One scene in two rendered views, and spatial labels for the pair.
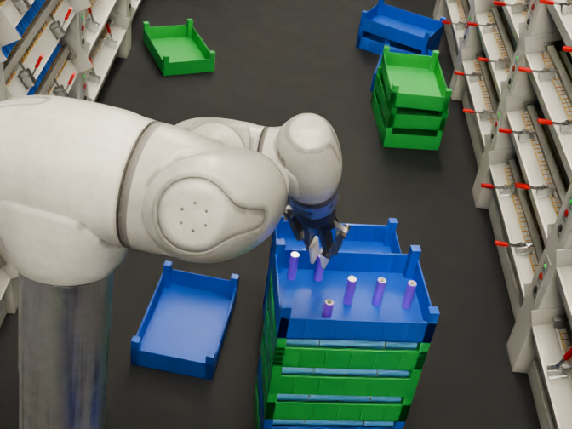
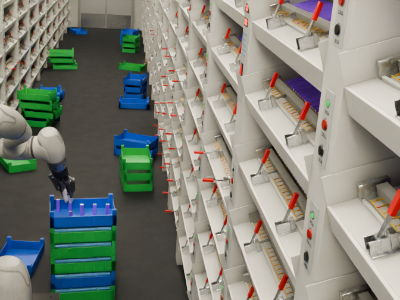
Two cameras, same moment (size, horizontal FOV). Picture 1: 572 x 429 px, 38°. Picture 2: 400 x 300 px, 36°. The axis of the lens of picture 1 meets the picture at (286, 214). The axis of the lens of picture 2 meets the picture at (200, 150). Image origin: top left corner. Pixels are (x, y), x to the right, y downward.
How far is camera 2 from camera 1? 1.53 m
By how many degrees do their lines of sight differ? 19
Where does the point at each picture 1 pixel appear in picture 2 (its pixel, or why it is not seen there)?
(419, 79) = (140, 159)
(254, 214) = (11, 118)
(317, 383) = (71, 251)
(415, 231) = (136, 221)
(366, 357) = (90, 235)
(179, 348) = not seen: hidden behind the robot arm
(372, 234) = not seen: hidden behind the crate
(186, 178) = not seen: outside the picture
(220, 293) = (36, 249)
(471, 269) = (162, 232)
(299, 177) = (46, 149)
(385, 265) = (99, 203)
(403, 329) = (103, 219)
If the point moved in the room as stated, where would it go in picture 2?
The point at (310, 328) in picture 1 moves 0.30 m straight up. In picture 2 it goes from (63, 222) to (62, 160)
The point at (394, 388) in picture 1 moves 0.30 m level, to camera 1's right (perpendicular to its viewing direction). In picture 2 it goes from (106, 251) to (169, 253)
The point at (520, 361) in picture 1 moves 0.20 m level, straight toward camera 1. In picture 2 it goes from (178, 258) to (165, 275)
